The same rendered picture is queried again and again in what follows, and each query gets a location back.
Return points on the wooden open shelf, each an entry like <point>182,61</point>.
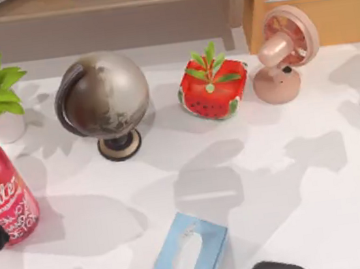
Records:
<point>93,20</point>

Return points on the wooden cupboard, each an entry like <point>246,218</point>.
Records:
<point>317,19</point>

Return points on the red drink bottle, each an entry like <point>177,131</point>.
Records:
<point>8,195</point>

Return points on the grey desk globe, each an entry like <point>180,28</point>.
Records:
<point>109,90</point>

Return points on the light blue tissue box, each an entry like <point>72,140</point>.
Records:
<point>188,255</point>

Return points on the red watermelon pattern box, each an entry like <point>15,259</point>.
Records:
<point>211,94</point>

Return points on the pink desk fan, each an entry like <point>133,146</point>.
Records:
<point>281,63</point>

